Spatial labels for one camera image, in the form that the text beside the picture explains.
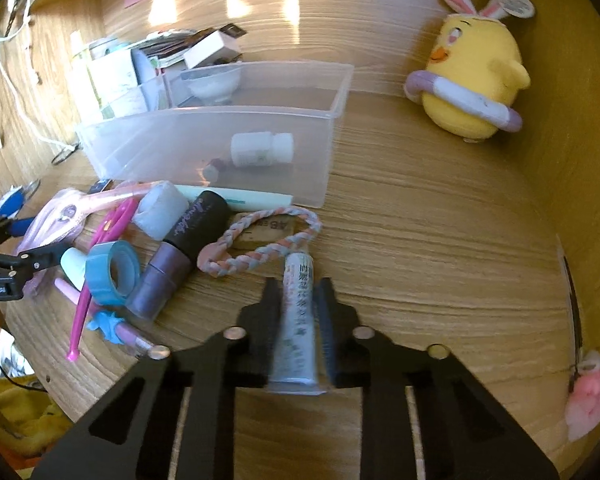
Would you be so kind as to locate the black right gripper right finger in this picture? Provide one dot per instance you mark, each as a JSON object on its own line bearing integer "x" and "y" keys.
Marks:
{"x": 465, "y": 432}

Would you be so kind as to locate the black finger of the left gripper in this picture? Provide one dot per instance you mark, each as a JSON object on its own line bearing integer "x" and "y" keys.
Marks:
{"x": 38, "y": 259}

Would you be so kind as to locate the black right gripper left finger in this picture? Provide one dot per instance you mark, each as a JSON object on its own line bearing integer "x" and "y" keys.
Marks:
{"x": 173, "y": 418}

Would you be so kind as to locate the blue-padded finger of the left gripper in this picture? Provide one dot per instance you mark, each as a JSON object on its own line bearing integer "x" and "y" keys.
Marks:
{"x": 10, "y": 228}

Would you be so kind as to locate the white ointment tube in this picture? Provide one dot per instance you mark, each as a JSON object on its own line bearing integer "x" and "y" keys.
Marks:
{"x": 294, "y": 368}

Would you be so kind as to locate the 4B eraser block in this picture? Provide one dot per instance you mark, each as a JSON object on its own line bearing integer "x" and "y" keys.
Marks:
{"x": 263, "y": 232}

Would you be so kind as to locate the light blue small bottle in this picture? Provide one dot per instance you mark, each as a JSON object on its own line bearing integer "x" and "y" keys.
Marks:
{"x": 73, "y": 264}

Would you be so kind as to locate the pink plastic bag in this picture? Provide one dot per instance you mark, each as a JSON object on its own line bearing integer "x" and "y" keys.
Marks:
{"x": 62, "y": 218}

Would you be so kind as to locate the blue tape roll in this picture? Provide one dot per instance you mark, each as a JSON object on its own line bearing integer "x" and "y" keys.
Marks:
{"x": 112, "y": 272}

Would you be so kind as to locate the pink pen with blue flower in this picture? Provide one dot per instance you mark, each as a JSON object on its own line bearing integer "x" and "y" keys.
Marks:
{"x": 116, "y": 330}

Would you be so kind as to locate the glasses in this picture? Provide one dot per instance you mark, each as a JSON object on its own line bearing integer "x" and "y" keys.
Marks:
{"x": 65, "y": 153}

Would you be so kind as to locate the white tape roll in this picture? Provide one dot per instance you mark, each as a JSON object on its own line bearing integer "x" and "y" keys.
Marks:
{"x": 159, "y": 210}

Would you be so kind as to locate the black purple cosmetic bottle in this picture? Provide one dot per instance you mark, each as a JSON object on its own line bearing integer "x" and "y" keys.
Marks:
{"x": 203, "y": 222}

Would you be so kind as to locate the white paper carton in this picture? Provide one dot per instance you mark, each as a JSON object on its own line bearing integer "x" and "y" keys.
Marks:
{"x": 115, "y": 82}

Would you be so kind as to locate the mint green tube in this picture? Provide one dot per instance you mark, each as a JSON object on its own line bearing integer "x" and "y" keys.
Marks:
{"x": 239, "y": 200}

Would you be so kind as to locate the white pill bottle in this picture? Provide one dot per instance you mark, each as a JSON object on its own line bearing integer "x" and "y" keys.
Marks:
{"x": 261, "y": 149}

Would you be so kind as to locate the white bowl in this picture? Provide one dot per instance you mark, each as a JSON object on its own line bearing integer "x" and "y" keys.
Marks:
{"x": 213, "y": 85}

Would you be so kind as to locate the clear plastic storage bin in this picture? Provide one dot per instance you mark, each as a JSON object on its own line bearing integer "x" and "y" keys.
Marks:
{"x": 184, "y": 141}

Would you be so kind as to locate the white small box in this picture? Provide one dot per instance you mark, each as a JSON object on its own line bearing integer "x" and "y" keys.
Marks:
{"x": 213, "y": 49}

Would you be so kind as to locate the yellow chick plush toy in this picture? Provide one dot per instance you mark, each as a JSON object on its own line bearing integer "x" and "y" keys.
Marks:
{"x": 474, "y": 71}

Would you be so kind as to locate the pink plush keychain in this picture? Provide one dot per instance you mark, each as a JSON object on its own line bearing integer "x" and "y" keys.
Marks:
{"x": 582, "y": 412}

